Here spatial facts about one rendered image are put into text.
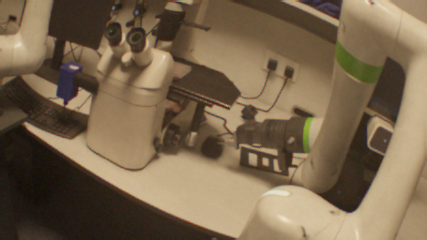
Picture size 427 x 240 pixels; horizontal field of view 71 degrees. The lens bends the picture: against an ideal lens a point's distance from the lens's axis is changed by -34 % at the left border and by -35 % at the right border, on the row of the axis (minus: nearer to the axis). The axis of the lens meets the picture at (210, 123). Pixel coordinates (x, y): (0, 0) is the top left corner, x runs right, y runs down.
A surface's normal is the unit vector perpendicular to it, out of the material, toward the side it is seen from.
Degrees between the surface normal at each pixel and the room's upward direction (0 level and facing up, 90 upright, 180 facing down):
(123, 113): 91
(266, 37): 90
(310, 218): 19
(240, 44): 90
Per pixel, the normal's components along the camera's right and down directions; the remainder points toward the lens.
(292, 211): 0.11, -0.76
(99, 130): -0.29, 0.37
